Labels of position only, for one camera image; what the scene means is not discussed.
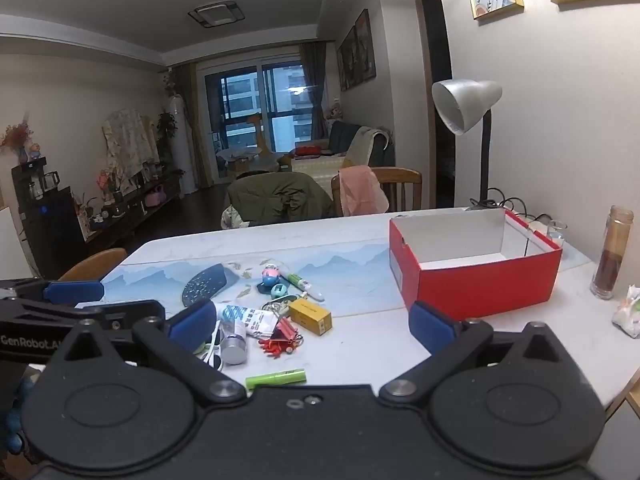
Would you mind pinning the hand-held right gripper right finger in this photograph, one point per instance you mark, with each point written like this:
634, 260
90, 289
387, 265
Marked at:
430, 325

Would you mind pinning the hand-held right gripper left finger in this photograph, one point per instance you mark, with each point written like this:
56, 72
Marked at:
192, 322

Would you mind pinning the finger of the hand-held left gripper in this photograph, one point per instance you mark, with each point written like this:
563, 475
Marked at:
30, 315
75, 292

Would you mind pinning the white sunglasses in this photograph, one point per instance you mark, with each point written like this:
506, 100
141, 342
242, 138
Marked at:
215, 352

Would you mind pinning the white squeeze tube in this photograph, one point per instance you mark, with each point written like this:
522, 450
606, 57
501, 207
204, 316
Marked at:
250, 320

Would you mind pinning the red cardboard shoe box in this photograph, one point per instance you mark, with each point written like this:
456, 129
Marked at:
475, 285

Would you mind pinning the teal round toy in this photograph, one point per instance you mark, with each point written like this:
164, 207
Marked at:
278, 290

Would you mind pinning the pink and blue figurine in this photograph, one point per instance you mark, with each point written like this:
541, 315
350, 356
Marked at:
272, 274

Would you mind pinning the green highlighter pen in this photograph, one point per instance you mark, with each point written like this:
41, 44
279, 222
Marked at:
275, 377

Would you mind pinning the person's left hand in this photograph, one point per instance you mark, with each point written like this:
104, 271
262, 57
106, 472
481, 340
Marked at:
14, 430

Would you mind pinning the orange chair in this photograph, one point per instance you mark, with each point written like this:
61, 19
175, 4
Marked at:
92, 262

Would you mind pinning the small black disc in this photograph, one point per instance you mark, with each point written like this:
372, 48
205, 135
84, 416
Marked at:
263, 289

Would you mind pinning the black water dispenser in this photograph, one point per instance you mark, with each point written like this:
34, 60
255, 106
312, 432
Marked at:
47, 210

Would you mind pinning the dark television cabinet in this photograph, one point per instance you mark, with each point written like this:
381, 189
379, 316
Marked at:
135, 212

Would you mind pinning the white patterned bag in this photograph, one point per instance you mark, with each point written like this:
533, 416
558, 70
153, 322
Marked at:
232, 217

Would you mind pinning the white and green marker pen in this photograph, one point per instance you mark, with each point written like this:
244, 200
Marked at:
302, 285

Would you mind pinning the small yellow box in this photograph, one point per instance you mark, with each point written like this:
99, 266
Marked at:
310, 316

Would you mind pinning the pink bag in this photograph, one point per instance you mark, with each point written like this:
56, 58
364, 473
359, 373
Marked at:
156, 196

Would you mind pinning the wooden chair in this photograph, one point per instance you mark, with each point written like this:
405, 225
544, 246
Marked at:
400, 185

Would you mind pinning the pink cloth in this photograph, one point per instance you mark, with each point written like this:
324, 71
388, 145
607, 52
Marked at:
362, 190

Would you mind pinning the olive green jacket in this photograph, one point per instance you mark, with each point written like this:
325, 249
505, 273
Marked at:
280, 197

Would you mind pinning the clear drinking glass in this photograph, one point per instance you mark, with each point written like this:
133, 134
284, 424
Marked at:
556, 234

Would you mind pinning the floral cloth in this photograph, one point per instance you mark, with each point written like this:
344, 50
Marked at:
130, 142

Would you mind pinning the vase with dried flowers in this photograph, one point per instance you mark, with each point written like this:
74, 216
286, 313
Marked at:
17, 140

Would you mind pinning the white standing air conditioner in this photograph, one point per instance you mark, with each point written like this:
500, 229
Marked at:
181, 150

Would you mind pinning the green potted plant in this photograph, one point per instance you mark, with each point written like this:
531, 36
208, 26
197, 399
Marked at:
166, 127

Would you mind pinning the glass bottle with brown contents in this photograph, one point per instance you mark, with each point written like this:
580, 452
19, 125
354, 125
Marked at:
610, 260

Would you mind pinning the beige throw blanket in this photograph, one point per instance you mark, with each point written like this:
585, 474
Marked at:
360, 145

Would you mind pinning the crumpled white plastic bag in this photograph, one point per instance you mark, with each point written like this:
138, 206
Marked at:
627, 312

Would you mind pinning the yellow giraffe toy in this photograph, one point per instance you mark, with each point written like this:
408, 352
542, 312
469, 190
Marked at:
260, 135

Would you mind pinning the dark green sofa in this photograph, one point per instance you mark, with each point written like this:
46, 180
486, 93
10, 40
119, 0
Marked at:
340, 140

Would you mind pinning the balcony glass door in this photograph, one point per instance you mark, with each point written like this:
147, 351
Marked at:
255, 105

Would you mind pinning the white desk lamp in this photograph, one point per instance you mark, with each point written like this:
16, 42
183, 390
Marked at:
467, 100

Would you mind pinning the pink plush toy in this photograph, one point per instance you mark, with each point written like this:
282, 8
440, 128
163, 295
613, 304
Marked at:
335, 110

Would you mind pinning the brown curtain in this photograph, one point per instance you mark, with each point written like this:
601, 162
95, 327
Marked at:
312, 85

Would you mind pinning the square ceiling lamp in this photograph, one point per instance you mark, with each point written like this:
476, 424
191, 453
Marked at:
216, 14

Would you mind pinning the wooden door frame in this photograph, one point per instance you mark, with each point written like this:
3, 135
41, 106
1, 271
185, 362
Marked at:
425, 85

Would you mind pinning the dark wall painting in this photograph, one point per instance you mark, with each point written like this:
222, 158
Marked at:
365, 45
346, 60

